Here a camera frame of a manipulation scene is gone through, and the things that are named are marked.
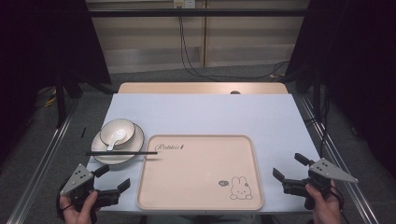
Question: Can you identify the person's left hand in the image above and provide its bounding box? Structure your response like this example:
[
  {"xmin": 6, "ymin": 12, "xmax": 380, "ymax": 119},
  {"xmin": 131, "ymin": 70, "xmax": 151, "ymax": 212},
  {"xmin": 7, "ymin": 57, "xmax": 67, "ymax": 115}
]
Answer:
[{"xmin": 59, "ymin": 189, "xmax": 99, "ymax": 224}]

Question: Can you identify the metal floor rail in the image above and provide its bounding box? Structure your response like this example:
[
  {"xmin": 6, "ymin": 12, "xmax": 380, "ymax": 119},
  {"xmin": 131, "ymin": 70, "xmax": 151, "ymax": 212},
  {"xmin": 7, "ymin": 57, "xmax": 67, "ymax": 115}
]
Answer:
[
  {"xmin": 6, "ymin": 98, "xmax": 79, "ymax": 224},
  {"xmin": 298, "ymin": 95, "xmax": 380, "ymax": 224}
]

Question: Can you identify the beige tray with rabbit print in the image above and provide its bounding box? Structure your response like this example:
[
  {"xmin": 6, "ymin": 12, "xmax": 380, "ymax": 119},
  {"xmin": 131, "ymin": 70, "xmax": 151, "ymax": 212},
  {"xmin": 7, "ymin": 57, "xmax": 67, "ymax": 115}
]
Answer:
[{"xmin": 135, "ymin": 133, "xmax": 265, "ymax": 212}]

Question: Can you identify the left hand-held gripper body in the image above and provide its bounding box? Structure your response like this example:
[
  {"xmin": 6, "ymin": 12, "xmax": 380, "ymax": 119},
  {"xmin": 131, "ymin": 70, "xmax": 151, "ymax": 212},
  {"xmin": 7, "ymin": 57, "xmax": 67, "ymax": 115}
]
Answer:
[{"xmin": 59, "ymin": 163, "xmax": 120, "ymax": 217}]

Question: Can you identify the white ceramic spoon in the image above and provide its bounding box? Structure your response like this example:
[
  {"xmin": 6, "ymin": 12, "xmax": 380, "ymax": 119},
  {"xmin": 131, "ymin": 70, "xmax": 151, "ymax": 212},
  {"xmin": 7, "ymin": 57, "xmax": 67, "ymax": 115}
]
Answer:
[{"xmin": 106, "ymin": 128, "xmax": 128, "ymax": 152}]

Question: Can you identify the black curtain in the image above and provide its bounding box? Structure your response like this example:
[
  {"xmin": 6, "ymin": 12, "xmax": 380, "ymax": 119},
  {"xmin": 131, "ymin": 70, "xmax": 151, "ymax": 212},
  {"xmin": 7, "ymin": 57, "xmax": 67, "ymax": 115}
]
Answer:
[
  {"xmin": 0, "ymin": 0, "xmax": 112, "ymax": 166},
  {"xmin": 285, "ymin": 0, "xmax": 396, "ymax": 180}
]

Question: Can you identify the black wall cable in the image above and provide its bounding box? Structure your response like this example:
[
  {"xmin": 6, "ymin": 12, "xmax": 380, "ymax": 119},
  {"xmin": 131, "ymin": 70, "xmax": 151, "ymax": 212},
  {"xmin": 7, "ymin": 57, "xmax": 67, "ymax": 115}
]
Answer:
[{"xmin": 177, "ymin": 7, "xmax": 290, "ymax": 80}]

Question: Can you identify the black metal stand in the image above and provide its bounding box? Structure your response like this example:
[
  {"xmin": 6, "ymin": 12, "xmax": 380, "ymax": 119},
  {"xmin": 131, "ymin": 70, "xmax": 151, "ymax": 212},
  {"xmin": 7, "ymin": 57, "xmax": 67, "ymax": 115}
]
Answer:
[
  {"xmin": 54, "ymin": 74, "xmax": 68, "ymax": 129},
  {"xmin": 312, "ymin": 70, "xmax": 322, "ymax": 123}
]

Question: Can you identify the white plate with dark rim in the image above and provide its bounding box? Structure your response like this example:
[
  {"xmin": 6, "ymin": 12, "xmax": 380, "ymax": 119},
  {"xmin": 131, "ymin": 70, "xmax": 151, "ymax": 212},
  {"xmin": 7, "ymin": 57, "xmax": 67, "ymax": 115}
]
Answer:
[{"xmin": 91, "ymin": 122, "xmax": 146, "ymax": 166}]

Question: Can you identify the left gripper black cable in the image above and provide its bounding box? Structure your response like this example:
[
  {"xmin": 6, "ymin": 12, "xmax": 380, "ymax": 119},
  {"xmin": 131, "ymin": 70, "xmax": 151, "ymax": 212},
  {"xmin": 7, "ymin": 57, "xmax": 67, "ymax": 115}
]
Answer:
[{"xmin": 55, "ymin": 181, "xmax": 73, "ymax": 222}]

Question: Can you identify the black floor cable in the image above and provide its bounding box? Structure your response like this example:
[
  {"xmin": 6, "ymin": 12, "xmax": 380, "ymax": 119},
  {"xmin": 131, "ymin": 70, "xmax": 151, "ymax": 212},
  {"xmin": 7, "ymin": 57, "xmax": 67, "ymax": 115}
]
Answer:
[{"xmin": 304, "ymin": 89, "xmax": 332, "ymax": 158}]

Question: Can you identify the white bowl with dark rim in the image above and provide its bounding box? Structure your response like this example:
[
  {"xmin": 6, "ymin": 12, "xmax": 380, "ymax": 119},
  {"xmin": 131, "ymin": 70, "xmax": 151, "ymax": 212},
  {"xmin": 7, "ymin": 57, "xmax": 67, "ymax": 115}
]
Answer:
[{"xmin": 99, "ymin": 118, "xmax": 137, "ymax": 147}]

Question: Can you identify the black chopsticks pair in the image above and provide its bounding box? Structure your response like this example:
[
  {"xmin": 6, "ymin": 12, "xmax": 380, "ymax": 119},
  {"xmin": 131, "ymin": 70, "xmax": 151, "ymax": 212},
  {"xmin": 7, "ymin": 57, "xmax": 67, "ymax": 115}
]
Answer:
[{"xmin": 84, "ymin": 150, "xmax": 159, "ymax": 157}]

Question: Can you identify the yellow cable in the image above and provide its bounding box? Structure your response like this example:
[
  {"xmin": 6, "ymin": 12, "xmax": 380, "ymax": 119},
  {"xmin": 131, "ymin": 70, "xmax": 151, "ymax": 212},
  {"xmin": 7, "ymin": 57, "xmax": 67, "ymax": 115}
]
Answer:
[{"xmin": 36, "ymin": 88, "xmax": 58, "ymax": 108}]

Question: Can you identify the person's right hand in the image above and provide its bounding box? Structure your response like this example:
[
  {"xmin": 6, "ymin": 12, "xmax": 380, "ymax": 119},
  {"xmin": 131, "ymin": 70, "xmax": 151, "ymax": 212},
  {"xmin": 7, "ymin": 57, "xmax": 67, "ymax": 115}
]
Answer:
[{"xmin": 304, "ymin": 179, "xmax": 344, "ymax": 224}]

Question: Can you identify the white wall socket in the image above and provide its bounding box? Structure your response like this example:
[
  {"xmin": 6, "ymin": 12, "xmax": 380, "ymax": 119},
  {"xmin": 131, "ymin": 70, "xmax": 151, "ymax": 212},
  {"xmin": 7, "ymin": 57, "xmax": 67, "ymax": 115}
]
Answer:
[{"xmin": 173, "ymin": 0, "xmax": 197, "ymax": 9}]

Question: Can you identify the wooden table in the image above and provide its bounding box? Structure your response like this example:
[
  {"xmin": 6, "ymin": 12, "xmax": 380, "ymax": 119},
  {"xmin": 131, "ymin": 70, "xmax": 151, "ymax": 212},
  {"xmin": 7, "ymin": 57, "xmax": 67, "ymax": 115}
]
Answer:
[{"xmin": 117, "ymin": 81, "xmax": 290, "ymax": 95}]

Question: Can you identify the white table mat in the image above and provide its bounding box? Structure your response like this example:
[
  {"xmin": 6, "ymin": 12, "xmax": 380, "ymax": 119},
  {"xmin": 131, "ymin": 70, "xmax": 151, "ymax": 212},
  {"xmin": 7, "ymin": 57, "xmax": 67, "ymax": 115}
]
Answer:
[{"xmin": 87, "ymin": 92, "xmax": 322, "ymax": 215}]

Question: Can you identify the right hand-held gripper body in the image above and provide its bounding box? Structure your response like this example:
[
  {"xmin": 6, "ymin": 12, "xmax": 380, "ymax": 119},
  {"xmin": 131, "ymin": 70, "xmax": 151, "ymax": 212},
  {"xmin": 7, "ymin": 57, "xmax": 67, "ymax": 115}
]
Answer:
[{"xmin": 281, "ymin": 157, "xmax": 360, "ymax": 211}]

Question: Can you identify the black horizontal bar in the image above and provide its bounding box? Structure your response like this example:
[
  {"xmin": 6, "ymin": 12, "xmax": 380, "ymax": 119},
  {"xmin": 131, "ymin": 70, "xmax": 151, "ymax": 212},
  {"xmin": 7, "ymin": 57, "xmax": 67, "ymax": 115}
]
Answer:
[{"xmin": 88, "ymin": 7, "xmax": 310, "ymax": 18}]

